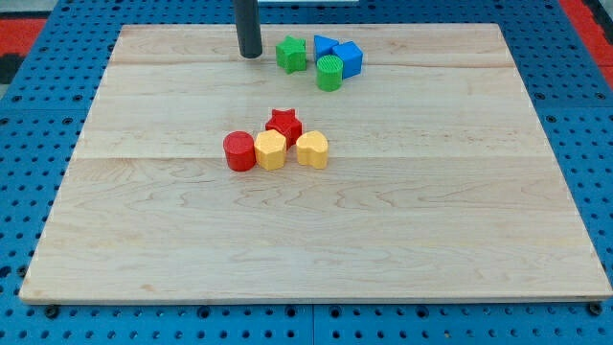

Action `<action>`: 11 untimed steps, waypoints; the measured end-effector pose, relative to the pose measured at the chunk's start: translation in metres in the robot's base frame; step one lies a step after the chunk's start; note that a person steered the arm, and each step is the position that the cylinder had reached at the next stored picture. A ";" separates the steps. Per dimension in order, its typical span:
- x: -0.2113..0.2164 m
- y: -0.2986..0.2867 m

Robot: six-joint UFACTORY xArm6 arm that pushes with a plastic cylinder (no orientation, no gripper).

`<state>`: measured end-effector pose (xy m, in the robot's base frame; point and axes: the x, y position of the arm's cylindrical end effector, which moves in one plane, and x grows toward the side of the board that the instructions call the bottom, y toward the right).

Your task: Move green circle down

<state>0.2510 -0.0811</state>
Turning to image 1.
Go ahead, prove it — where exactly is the yellow heart block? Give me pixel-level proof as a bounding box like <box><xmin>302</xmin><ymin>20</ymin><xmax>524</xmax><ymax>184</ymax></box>
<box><xmin>296</xmin><ymin>130</ymin><xmax>329</xmax><ymax>170</ymax></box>

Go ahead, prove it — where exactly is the yellow hexagon block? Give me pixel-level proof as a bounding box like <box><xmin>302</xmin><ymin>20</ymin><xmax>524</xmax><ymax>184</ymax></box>
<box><xmin>254</xmin><ymin>129</ymin><xmax>286</xmax><ymax>171</ymax></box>

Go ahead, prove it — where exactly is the red star block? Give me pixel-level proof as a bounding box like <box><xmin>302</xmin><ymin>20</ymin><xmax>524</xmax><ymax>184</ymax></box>
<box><xmin>265</xmin><ymin>108</ymin><xmax>303</xmax><ymax>149</ymax></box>

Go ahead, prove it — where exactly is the red cylinder block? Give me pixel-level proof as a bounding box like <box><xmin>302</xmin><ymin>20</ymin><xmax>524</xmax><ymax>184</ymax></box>
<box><xmin>222</xmin><ymin>131</ymin><xmax>256</xmax><ymax>172</ymax></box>

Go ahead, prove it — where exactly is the light wooden board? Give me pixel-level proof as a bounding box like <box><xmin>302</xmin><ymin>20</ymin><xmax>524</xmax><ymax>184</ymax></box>
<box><xmin>19</xmin><ymin>24</ymin><xmax>612</xmax><ymax>305</ymax></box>

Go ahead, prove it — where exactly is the green cylinder block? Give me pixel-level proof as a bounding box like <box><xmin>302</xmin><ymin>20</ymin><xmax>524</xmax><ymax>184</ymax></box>
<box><xmin>316</xmin><ymin>55</ymin><xmax>344</xmax><ymax>92</ymax></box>

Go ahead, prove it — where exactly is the green star block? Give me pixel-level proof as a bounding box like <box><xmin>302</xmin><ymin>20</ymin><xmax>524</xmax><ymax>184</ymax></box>
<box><xmin>276</xmin><ymin>35</ymin><xmax>307</xmax><ymax>74</ymax></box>

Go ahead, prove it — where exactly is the blue cube block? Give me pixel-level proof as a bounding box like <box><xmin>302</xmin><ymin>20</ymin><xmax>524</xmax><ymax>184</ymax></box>
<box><xmin>332</xmin><ymin>41</ymin><xmax>363</xmax><ymax>79</ymax></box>

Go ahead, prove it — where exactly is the blue triangle block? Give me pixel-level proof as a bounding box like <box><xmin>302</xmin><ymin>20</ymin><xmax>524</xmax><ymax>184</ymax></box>
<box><xmin>313</xmin><ymin>34</ymin><xmax>339</xmax><ymax>62</ymax></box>

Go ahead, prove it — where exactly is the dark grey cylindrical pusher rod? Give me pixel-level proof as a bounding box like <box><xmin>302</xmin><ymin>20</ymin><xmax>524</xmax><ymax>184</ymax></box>
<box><xmin>233</xmin><ymin>0</ymin><xmax>262</xmax><ymax>58</ymax></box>

